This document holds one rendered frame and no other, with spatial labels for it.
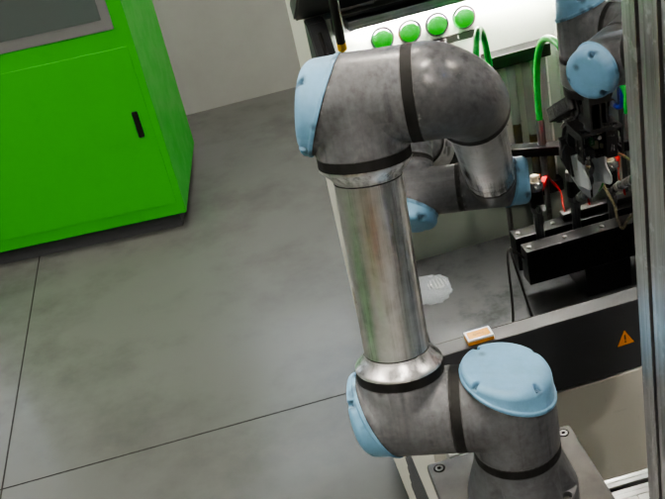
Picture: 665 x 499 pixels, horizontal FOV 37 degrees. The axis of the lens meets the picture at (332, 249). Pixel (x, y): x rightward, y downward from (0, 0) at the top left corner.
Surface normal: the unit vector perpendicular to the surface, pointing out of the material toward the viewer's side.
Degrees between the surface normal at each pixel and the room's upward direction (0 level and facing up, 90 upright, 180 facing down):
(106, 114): 90
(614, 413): 90
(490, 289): 0
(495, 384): 8
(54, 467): 0
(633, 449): 90
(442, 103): 86
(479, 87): 75
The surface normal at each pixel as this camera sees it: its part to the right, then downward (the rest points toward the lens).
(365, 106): -0.18, 0.27
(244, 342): -0.20, -0.84
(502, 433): -0.14, 0.52
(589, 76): -0.62, 0.50
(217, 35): 0.18, 0.47
